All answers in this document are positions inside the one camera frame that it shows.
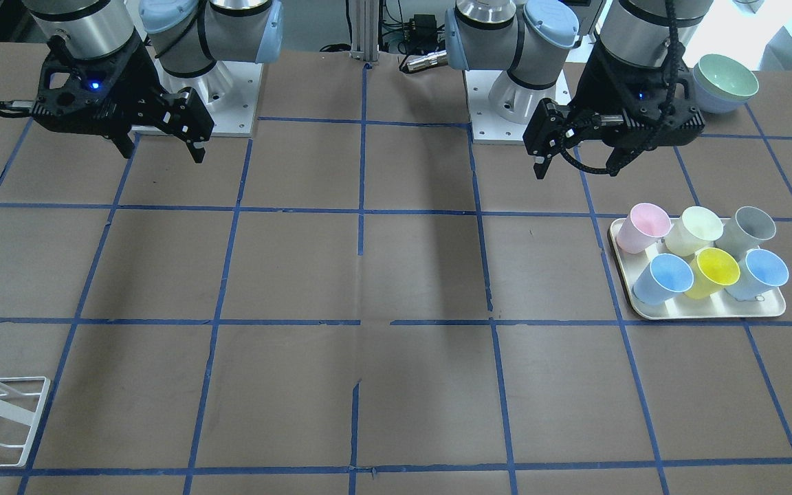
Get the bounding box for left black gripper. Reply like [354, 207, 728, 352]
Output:
[524, 42, 672, 181]

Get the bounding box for light blue plastic cup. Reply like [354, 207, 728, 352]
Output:
[724, 248, 790, 301]

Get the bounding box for pale green plastic cup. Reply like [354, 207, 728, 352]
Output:
[664, 206, 724, 257]

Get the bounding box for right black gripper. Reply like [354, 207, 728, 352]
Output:
[0, 32, 214, 164]

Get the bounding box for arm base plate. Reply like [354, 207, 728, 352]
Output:
[464, 70, 571, 145]
[155, 60, 266, 138]

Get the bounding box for stacked green blue bowls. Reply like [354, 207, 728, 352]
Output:
[692, 54, 760, 115]

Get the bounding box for black braided cable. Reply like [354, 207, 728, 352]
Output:
[558, 0, 684, 177]

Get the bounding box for pink plastic cup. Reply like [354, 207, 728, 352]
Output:
[616, 201, 672, 254]

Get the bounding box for cream plastic tray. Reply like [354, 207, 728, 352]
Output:
[608, 219, 787, 320]

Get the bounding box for grey plastic cup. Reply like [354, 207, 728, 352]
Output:
[714, 206, 777, 259]

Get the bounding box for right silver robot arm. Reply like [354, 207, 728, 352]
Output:
[0, 1, 283, 163]

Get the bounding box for yellow plastic cup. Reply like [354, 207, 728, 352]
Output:
[684, 247, 740, 300]

